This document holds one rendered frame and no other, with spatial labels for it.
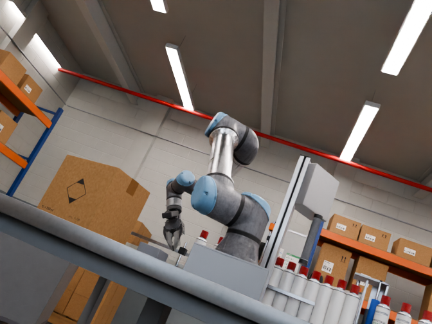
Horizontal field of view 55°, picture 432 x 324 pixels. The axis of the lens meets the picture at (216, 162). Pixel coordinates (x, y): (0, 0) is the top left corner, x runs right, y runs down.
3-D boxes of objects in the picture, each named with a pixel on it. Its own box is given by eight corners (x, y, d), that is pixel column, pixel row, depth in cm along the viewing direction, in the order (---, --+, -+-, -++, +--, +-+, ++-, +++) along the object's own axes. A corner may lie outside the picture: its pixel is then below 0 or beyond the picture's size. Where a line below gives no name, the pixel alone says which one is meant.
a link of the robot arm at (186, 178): (203, 177, 195) (193, 188, 203) (182, 165, 192) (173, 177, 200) (199, 189, 190) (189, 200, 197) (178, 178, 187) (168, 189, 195)
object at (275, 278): (271, 308, 170) (287, 261, 176) (269, 307, 165) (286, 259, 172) (259, 304, 172) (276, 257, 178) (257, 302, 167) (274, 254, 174)
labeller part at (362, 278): (386, 290, 175) (386, 287, 175) (389, 285, 165) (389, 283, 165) (353, 278, 180) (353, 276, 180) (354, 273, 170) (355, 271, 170)
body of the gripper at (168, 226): (185, 236, 193) (184, 212, 200) (180, 228, 186) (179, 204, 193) (169, 238, 194) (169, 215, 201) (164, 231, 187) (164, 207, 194)
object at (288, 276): (283, 314, 168) (299, 265, 174) (281, 312, 163) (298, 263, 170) (271, 308, 170) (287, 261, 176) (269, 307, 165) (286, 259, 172)
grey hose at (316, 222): (306, 266, 163) (323, 218, 170) (306, 265, 160) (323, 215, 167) (298, 263, 165) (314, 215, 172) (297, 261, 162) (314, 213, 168)
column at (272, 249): (256, 315, 156) (311, 161, 178) (254, 314, 152) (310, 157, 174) (245, 310, 158) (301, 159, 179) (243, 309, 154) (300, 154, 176)
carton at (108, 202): (122, 252, 169) (150, 193, 177) (85, 233, 149) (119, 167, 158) (72, 232, 184) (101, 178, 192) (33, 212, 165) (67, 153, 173)
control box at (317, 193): (326, 222, 173) (339, 182, 179) (302, 204, 164) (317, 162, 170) (308, 220, 181) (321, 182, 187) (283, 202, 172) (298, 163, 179)
